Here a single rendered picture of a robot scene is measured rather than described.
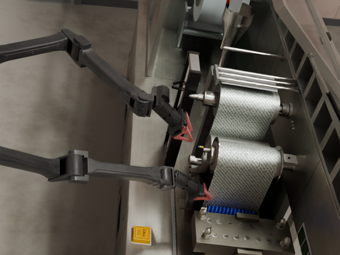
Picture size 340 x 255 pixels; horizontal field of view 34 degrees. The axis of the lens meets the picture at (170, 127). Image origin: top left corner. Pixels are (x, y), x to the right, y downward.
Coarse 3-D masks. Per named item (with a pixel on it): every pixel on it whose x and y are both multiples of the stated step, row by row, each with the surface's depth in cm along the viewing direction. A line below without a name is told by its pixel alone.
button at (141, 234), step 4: (136, 228) 222; (140, 228) 223; (144, 228) 223; (148, 228) 223; (136, 232) 221; (140, 232) 221; (144, 232) 221; (148, 232) 222; (136, 236) 219; (140, 236) 220; (144, 236) 220; (148, 236) 220; (136, 240) 219; (140, 240) 219; (144, 240) 219; (148, 240) 219
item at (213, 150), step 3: (210, 147) 214; (213, 147) 214; (210, 150) 213; (213, 150) 212; (207, 153) 218; (210, 153) 213; (213, 153) 212; (207, 156) 217; (210, 156) 212; (213, 156) 212; (207, 159) 216; (210, 159) 212; (213, 159) 212; (207, 162) 216; (210, 162) 213; (213, 162) 213
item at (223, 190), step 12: (216, 180) 216; (228, 180) 216; (240, 180) 216; (216, 192) 221; (228, 192) 221; (240, 192) 221; (252, 192) 221; (264, 192) 221; (204, 204) 225; (216, 204) 225; (228, 204) 226; (240, 204) 226; (252, 204) 226
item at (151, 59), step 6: (150, 0) 369; (162, 0) 277; (150, 6) 363; (162, 6) 279; (150, 12) 346; (162, 12) 282; (150, 18) 349; (162, 18) 284; (162, 24) 286; (156, 30) 288; (156, 36) 291; (156, 42) 293; (156, 48) 296; (150, 54) 301; (150, 60) 301; (150, 66) 303; (150, 72) 306
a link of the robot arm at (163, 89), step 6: (156, 90) 204; (162, 90) 203; (168, 90) 206; (144, 96) 196; (150, 96) 197; (168, 96) 203; (150, 102) 200; (168, 102) 204; (150, 108) 198; (150, 114) 200
